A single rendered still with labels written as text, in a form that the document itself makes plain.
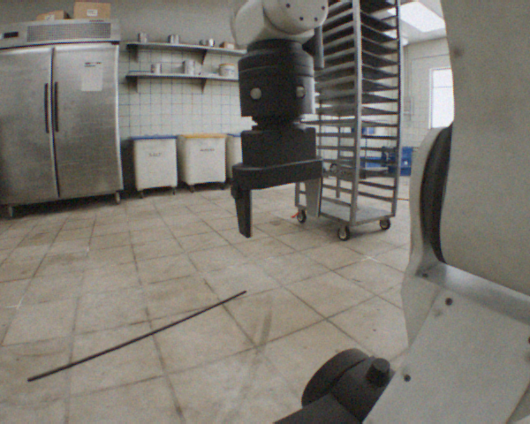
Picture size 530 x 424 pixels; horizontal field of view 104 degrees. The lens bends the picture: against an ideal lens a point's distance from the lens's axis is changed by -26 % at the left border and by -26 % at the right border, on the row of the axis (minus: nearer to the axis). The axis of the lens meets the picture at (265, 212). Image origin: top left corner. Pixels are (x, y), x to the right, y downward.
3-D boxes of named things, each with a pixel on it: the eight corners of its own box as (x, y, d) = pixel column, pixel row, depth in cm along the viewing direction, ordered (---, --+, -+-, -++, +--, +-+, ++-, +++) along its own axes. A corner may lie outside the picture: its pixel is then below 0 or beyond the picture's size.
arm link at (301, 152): (256, 197, 27) (249, 72, 23) (219, 181, 35) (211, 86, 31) (345, 177, 33) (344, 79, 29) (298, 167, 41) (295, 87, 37)
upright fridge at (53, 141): (123, 193, 353) (118, 43, 301) (124, 206, 277) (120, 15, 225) (24, 205, 286) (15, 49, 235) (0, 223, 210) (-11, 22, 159)
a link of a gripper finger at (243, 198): (243, 230, 35) (238, 183, 33) (255, 238, 33) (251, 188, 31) (231, 233, 35) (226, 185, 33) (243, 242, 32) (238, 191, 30)
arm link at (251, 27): (271, 72, 23) (264, -41, 20) (226, 87, 32) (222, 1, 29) (356, 79, 29) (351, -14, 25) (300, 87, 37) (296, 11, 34)
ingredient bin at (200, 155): (188, 194, 337) (185, 132, 317) (177, 187, 390) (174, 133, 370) (228, 190, 363) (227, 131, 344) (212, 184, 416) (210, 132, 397)
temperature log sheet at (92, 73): (102, 90, 241) (102, 62, 234) (102, 90, 239) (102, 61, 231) (81, 92, 231) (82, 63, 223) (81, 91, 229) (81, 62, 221)
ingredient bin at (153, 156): (137, 200, 305) (132, 134, 286) (132, 192, 358) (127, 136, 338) (180, 195, 333) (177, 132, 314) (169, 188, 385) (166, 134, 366)
